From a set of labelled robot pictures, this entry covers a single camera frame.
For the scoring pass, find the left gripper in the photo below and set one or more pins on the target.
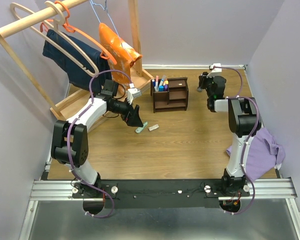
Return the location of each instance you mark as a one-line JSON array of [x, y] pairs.
[[131, 116]]

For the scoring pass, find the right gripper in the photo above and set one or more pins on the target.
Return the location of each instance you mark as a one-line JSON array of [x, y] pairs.
[[203, 78]]

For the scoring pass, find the green correction tape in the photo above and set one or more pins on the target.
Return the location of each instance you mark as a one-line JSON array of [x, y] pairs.
[[140, 129]]

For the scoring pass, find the white dark-blue marker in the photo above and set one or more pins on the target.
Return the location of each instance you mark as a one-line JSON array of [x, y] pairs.
[[153, 81]]

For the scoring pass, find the white pink marker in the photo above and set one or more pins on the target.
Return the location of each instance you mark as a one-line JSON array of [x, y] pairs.
[[156, 81]]

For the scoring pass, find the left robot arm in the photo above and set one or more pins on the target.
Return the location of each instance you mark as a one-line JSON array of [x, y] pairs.
[[70, 137]]

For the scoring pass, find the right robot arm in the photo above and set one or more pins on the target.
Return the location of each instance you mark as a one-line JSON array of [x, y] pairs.
[[243, 121]]

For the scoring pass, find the white eraser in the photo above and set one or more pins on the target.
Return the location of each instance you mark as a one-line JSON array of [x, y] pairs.
[[154, 127]]

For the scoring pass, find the brown wooden desk organizer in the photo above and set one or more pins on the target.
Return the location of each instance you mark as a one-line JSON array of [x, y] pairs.
[[175, 99]]

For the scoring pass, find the orange patterned garment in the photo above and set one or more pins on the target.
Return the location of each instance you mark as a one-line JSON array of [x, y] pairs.
[[123, 53]]

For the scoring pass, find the navy blue garment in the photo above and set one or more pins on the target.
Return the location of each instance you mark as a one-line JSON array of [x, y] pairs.
[[76, 75]]

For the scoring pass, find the purple cloth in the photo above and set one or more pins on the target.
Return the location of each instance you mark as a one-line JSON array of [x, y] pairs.
[[261, 155]]

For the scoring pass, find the beige hanger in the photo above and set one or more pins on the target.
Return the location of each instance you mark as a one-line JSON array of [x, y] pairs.
[[56, 22]]

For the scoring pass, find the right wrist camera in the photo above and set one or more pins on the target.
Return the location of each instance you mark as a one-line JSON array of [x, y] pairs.
[[215, 70]]

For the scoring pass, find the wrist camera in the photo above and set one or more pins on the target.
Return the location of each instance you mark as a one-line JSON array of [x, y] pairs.
[[132, 93], [215, 70]]

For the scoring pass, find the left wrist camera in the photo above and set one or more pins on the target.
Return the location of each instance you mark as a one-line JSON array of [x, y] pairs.
[[132, 93]]

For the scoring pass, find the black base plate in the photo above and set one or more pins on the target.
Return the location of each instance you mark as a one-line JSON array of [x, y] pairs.
[[156, 193]]

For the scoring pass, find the blue wire hanger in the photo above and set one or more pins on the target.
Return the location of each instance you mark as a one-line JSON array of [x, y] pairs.
[[101, 11]]

